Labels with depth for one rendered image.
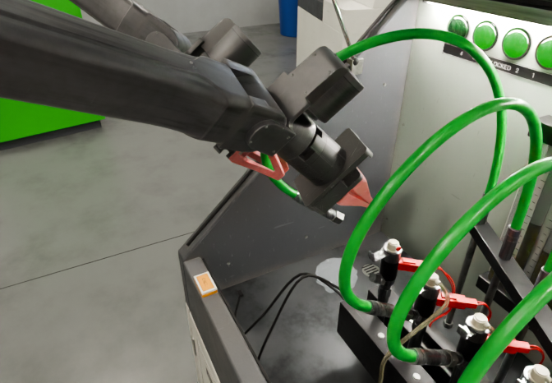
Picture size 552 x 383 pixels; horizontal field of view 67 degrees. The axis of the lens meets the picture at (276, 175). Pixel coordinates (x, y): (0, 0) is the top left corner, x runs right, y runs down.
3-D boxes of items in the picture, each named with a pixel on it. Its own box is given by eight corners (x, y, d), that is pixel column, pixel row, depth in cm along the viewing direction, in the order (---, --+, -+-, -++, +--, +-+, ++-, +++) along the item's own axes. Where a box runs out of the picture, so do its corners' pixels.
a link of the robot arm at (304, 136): (243, 117, 50) (247, 140, 46) (284, 76, 48) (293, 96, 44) (283, 149, 54) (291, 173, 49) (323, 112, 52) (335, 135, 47)
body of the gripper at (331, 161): (377, 158, 50) (338, 120, 46) (315, 214, 52) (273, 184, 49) (356, 135, 55) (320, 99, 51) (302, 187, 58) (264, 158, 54)
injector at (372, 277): (355, 339, 75) (368, 249, 64) (376, 328, 77) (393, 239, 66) (364, 351, 73) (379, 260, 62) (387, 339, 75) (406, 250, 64)
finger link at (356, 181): (398, 208, 54) (354, 168, 50) (357, 243, 56) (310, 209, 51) (377, 181, 60) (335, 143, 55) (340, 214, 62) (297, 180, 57)
